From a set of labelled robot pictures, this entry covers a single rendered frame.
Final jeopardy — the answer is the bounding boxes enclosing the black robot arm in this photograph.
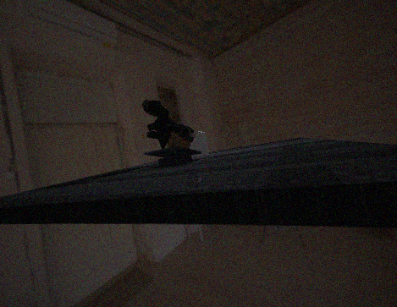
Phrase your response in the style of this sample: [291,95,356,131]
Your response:
[142,99,196,142]

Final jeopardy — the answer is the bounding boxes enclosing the grey switch panel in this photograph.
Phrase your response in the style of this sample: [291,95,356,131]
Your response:
[145,146,201,166]

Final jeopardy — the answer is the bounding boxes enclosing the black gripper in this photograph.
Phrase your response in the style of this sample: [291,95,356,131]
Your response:
[146,118,180,149]

